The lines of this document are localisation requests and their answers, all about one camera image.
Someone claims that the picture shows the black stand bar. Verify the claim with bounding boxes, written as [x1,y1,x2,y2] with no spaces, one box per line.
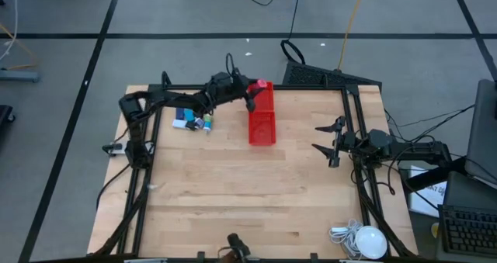
[405,156,467,193]

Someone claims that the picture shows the person's hand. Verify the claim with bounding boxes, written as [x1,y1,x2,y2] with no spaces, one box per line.
[221,248,241,263]

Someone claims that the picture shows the grey floor bar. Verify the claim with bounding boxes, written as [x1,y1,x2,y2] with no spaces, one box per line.
[0,68,41,84]

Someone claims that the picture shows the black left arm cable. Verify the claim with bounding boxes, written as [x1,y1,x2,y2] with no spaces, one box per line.
[225,52,237,78]

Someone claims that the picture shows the black keyboard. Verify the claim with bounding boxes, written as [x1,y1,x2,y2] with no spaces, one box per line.
[437,204,497,259]

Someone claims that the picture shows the white round dome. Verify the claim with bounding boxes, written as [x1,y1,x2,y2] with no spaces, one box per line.
[355,225,388,261]

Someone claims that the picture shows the black caster foot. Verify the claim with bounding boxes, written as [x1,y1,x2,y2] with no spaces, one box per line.
[0,104,16,125]

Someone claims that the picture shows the orange floor cable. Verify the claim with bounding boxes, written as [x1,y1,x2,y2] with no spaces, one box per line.
[0,22,38,71]

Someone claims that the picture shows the yellow floor cable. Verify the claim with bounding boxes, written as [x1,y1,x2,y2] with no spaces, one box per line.
[336,0,368,72]

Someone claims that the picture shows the black aluminium table frame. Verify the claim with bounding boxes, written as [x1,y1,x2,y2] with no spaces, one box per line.
[87,71,419,262]

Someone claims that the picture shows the black white clamp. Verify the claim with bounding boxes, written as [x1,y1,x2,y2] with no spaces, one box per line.
[102,141,128,156]

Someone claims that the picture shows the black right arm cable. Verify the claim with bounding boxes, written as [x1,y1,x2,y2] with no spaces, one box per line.
[349,154,398,197]

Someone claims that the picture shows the grey laptop lid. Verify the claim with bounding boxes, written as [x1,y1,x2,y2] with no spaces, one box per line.
[464,78,497,186]

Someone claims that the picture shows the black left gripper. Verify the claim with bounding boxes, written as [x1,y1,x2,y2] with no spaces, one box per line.
[231,73,266,114]

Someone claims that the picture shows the dark grey case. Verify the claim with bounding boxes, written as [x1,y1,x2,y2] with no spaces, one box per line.
[442,171,497,213]

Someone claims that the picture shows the white cable bundle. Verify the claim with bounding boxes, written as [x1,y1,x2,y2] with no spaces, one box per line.
[328,219,364,261]

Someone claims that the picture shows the white paper sheet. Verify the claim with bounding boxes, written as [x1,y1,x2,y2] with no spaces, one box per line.
[408,164,447,219]

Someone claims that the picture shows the black perforated computer case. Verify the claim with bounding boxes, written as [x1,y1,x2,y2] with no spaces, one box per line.
[282,61,384,93]

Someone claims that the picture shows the black handheld device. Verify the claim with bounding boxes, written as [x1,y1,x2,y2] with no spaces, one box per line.
[217,233,252,263]

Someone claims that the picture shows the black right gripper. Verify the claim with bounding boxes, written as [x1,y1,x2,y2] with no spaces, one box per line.
[311,116,360,168]

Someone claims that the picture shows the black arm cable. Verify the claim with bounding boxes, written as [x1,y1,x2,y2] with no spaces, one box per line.
[225,52,237,78]
[349,154,398,197]

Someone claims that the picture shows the black looped floor cable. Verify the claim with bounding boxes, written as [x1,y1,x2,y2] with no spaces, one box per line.
[280,0,307,66]

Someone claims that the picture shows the small red office item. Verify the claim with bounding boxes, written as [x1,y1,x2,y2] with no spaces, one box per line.
[248,79,269,96]

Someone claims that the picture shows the black cables beside table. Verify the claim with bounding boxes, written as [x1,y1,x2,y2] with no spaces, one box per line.
[384,103,477,140]

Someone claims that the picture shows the white floor cable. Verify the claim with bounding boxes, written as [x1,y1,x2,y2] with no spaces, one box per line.
[0,0,19,62]

